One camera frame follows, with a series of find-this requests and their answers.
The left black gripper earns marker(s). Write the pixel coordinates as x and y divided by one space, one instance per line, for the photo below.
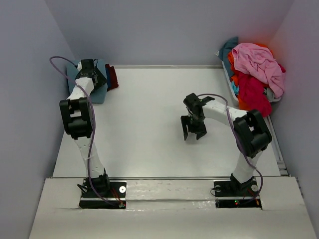
101 80

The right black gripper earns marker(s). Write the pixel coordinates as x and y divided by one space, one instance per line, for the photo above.
201 131

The grey-blue t shirt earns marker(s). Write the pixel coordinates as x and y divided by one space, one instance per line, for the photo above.
98 96

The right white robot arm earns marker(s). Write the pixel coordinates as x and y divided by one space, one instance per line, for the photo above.
251 134

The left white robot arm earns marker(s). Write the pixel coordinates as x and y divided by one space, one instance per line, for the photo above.
79 122

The folded blue mickey t shirt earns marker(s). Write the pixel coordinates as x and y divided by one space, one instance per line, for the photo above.
108 77

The folded dark red t shirt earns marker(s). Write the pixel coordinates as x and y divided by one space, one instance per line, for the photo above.
113 76

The white plastic laundry bin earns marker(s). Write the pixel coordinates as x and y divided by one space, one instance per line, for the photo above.
234 98

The light blue t shirt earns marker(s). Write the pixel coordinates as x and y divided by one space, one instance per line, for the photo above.
235 88

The magenta t shirt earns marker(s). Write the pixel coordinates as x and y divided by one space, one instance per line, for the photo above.
260 85

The teal t shirt in pile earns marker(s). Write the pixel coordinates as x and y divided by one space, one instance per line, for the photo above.
223 52

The grey white t shirt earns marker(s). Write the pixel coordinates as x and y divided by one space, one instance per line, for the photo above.
270 95

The pink t shirt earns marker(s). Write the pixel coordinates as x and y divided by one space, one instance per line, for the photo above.
260 63

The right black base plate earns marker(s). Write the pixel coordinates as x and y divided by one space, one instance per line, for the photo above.
227 198

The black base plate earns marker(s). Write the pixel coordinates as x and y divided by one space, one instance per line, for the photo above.
227 198
113 199

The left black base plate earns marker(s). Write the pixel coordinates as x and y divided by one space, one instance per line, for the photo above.
113 199

